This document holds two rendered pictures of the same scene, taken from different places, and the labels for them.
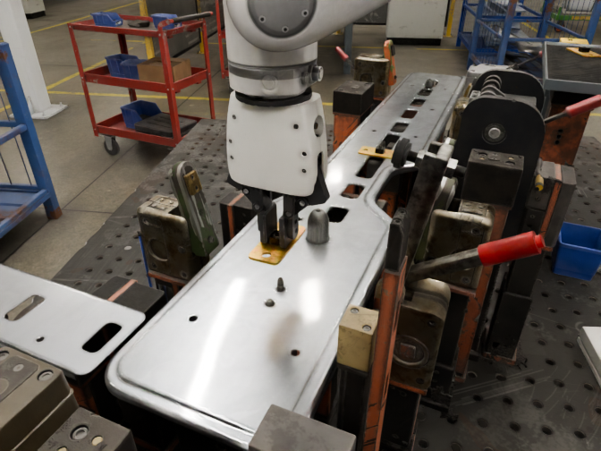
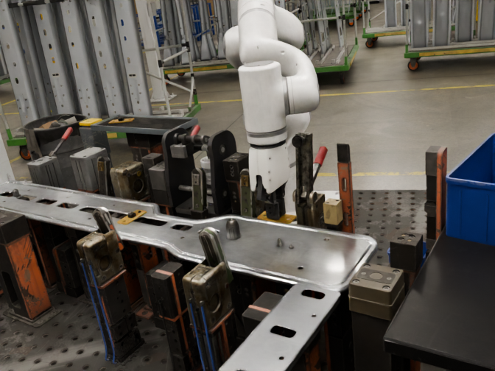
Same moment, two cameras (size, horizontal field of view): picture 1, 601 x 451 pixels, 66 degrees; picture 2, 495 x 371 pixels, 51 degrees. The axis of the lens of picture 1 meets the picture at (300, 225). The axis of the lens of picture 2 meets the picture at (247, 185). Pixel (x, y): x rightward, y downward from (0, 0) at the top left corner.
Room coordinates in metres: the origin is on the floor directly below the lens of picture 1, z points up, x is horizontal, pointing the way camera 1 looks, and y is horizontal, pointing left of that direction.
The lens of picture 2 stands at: (0.30, 1.06, 1.57)
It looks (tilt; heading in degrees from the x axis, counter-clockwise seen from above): 22 degrees down; 282
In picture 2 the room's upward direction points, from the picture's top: 8 degrees counter-clockwise
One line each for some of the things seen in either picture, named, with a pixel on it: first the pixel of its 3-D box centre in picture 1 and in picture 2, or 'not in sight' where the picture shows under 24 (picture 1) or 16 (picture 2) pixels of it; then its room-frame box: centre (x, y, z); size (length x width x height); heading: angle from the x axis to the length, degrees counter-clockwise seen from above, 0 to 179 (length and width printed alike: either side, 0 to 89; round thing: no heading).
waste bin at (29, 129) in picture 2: not in sight; (66, 163); (2.49, -2.58, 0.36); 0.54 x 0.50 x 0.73; 82
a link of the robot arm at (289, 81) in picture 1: (275, 74); (267, 133); (0.45, 0.02, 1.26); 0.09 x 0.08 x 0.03; 66
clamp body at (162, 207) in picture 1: (185, 296); (215, 338); (0.59, 0.19, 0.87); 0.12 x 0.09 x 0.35; 66
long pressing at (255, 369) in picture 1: (378, 151); (125, 218); (0.90, -0.16, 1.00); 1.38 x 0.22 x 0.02; 156
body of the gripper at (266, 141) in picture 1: (275, 135); (269, 162); (0.45, 0.03, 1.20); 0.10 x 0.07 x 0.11; 66
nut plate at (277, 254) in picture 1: (278, 238); (276, 215); (0.45, 0.03, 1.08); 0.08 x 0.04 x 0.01; 156
